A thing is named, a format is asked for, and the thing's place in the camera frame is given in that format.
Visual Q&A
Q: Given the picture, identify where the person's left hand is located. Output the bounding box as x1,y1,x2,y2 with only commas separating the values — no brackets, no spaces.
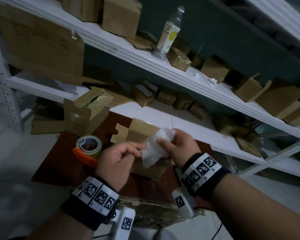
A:
95,142,147,191

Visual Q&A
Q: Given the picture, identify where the person's right hand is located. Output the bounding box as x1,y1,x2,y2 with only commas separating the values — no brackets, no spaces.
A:
156,129,202,169

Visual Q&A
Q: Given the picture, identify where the clear plastic bag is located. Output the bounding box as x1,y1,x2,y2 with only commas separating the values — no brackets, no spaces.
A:
141,128,176,169

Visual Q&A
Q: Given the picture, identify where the person's right forearm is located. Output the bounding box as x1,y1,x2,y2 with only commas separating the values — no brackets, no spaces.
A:
210,173,300,240

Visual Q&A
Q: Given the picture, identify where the person's left forearm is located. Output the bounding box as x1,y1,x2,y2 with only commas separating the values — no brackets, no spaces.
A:
27,210,97,240

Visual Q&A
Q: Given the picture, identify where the open small cardboard box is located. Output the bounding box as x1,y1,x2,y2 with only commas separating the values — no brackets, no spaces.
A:
110,118,176,180

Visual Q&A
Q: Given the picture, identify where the pile of small cardboard boxes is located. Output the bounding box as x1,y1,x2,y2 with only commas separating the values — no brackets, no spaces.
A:
166,37,300,128
131,79,263,158

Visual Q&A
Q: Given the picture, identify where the orange tape dispenser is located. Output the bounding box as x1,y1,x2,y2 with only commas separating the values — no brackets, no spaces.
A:
72,135,103,169

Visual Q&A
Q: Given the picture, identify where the black marker-tagged right wristband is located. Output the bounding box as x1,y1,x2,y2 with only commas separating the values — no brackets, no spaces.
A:
181,153,232,201

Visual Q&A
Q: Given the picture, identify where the black marker-tagged wristband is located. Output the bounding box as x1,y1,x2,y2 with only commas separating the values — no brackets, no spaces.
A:
181,153,232,201
61,175,120,231

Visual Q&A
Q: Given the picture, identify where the open taped cardboard box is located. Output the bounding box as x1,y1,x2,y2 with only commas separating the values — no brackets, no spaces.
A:
63,87,114,137

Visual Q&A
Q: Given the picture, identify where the plastic-wrapped cardboard bundle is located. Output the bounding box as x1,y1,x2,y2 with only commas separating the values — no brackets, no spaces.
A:
119,195,205,229

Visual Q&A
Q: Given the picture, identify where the black marker-tagged left wristband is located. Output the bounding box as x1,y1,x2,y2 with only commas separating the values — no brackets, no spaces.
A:
61,175,120,231

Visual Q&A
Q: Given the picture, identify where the white metal shelving unit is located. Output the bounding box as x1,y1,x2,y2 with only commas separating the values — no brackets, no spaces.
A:
0,0,300,181

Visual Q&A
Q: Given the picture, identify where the white rounded object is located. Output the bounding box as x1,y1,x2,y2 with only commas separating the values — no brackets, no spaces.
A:
154,228,177,240

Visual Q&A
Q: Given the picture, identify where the clear plastic bottle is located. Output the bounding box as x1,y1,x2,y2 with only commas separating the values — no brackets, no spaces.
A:
152,6,185,62

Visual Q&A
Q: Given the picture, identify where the tall brown cardboard box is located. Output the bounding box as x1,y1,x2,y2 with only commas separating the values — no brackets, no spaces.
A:
102,0,143,40

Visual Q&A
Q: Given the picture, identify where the large flat cardboard sheet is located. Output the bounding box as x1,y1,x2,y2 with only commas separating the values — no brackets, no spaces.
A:
0,2,85,86

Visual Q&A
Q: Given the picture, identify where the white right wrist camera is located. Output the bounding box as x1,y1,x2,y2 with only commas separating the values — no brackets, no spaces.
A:
172,188,196,219

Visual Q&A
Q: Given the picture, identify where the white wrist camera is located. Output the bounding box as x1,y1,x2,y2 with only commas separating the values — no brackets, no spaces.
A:
112,206,136,240
172,188,196,219

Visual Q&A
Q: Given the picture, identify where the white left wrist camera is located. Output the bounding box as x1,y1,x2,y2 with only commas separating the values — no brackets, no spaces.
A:
112,206,136,240

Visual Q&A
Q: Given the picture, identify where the black cable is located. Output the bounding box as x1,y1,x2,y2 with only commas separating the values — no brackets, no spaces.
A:
210,222,223,240

